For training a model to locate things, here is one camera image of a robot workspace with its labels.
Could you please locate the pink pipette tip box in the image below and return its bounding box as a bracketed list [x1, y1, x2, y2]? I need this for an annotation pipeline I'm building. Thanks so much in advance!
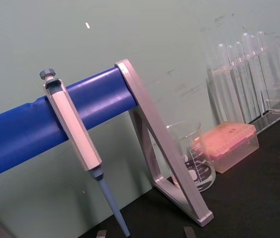
[192, 121, 259, 174]

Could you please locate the white pipette with blue tip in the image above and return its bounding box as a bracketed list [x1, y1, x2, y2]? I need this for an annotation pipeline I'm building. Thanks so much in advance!
[39, 67, 131, 237]

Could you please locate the black table cloth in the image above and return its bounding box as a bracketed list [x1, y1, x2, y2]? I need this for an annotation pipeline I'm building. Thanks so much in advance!
[76, 106, 280, 238]

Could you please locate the tall clear acrylic rack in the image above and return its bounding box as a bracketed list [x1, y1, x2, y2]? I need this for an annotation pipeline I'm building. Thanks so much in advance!
[206, 36, 280, 136]

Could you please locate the pipette stand with blue bar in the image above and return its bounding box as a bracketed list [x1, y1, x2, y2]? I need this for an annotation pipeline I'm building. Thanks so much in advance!
[0, 59, 214, 227]

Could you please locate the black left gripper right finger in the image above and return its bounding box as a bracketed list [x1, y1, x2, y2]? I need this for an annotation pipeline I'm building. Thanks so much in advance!
[183, 227, 196, 238]

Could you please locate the glass beaker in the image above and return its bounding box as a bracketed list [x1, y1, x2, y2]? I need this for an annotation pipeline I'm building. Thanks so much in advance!
[166, 121, 216, 193]

